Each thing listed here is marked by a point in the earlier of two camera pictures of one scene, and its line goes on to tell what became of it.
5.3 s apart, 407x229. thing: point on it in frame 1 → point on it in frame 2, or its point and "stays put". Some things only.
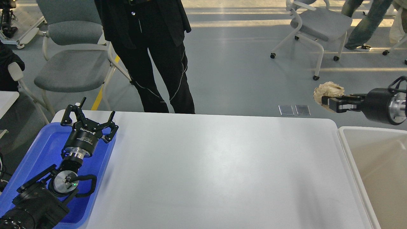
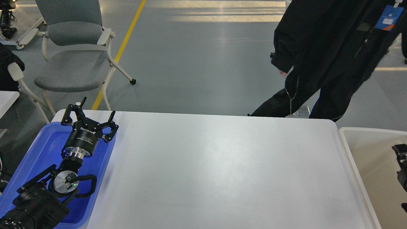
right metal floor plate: x=302 y=109 stays put
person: x=134 y=27 → x=330 y=48
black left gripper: x=85 y=133 stays put
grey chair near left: x=79 y=58 stays put
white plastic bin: x=379 y=156 stays put
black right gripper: x=383 y=105 → x=401 y=151
